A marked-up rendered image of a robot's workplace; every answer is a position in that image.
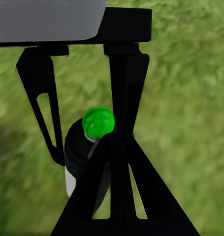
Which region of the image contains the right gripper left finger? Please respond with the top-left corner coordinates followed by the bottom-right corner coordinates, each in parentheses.
top-left (50, 131), bottom-right (125, 236)

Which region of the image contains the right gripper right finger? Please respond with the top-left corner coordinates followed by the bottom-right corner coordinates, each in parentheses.
top-left (117, 131), bottom-right (200, 236)

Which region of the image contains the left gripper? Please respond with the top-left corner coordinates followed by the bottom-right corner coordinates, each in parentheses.
top-left (0, 7), bottom-right (152, 166)

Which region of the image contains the pesticide atomizer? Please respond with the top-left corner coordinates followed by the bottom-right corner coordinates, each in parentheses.
top-left (64, 106), bottom-right (120, 213)

